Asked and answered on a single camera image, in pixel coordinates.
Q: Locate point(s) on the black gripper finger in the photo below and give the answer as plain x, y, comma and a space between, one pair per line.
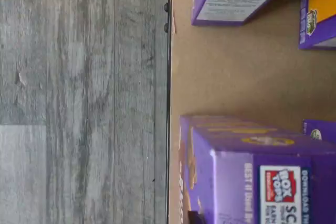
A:
195, 218

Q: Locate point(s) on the purple box brown chocolate label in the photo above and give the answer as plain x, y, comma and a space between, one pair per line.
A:
231, 182

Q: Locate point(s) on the brown shelf board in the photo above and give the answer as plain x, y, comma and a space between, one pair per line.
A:
236, 77

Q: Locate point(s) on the purple snack box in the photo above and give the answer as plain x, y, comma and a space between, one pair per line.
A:
324, 129

